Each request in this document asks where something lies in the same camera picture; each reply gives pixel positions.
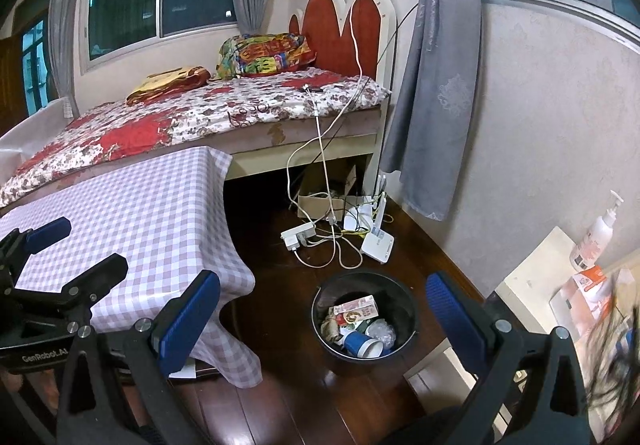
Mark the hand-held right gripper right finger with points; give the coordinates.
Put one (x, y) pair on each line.
(455, 320)

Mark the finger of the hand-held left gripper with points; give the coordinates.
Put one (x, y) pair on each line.
(105, 275)
(47, 232)

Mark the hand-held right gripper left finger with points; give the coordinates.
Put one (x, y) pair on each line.
(192, 320)

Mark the black plastic bin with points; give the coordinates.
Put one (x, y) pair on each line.
(397, 297)

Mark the clear plastic bag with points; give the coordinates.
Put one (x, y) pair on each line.
(382, 330)

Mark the red and white carton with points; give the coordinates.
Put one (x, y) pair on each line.
(355, 307)

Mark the blue paper cup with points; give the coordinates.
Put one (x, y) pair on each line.
(356, 342)

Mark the pale yellow cloth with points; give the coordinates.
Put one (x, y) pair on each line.
(330, 325)

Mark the white paper sheet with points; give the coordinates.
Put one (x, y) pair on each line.
(182, 369)

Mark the cream box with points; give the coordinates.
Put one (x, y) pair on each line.
(440, 375)

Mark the checkered tablecloth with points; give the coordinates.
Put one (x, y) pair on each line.
(150, 215)

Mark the cream board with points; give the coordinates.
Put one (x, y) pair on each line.
(535, 275)

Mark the white router with antennas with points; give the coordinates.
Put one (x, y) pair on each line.
(377, 245)

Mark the orange and white packet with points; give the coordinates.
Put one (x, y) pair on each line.
(585, 285)

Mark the white power strip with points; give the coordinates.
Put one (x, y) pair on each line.
(299, 236)

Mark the white modem box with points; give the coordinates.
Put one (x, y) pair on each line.
(357, 217)

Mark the brown wooden door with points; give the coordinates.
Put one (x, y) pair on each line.
(10, 80)

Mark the white pump bottle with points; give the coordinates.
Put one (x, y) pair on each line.
(595, 235)

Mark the cardboard box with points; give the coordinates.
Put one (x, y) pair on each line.
(315, 207)

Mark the narrow window beside door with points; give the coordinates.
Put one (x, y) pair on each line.
(36, 65)

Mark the floral bedspread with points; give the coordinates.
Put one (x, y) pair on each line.
(200, 115)

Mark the folded yellow red blanket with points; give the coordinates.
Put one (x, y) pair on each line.
(165, 85)

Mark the long grey patterned curtain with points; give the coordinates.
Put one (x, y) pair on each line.
(435, 75)

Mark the black phone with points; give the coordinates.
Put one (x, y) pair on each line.
(312, 89)

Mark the colourful patterned pillow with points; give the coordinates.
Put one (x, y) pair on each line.
(265, 55)

